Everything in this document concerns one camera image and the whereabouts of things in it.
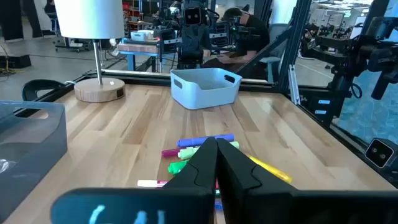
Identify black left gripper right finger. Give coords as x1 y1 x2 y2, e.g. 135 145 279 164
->
216 138 398 224

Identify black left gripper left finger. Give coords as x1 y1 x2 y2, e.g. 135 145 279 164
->
50 137 218 224

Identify yellow highlighter marker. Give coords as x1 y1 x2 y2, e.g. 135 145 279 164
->
247 154 294 185

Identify red white dry-erase marker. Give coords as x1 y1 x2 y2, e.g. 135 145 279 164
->
137 179 169 189

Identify light green highlighter marker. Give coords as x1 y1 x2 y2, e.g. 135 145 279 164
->
177 141 240 161

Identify pink highlighter marker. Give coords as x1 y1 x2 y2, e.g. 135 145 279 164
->
161 148 181 158

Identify blue highlighter marker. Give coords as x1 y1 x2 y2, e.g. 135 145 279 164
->
176 134 235 148

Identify white box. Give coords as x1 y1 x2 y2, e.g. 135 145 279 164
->
130 29 155 42

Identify person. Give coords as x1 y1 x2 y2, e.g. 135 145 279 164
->
201 7 271 70

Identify blue workbench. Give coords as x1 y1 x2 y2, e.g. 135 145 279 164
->
116 37 175 73

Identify light blue plastic bin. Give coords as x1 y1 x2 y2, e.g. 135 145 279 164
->
170 67 243 110

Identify grey office chair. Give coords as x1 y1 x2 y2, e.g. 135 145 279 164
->
259 23 290 83

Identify white shade table lamp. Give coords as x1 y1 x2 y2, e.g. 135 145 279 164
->
53 0 126 104

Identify black control box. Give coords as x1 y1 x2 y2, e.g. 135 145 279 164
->
297 88 341 127

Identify smoky grey plastic bin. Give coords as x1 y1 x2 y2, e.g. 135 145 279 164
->
0 100 68 223

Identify black chair back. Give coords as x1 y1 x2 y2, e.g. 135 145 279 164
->
21 78 67 102

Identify black floor box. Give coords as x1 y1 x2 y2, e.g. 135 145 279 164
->
0 54 32 70

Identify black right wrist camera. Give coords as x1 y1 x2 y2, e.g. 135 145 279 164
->
183 6 203 27

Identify black table frame rail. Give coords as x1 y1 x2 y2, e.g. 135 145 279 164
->
82 68 280 93

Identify black frame post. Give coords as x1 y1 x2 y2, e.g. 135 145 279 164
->
277 0 313 91

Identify white metal bracket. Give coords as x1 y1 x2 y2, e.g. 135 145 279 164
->
287 64 302 106

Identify black table-level camera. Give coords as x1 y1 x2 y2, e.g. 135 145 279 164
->
364 138 396 169

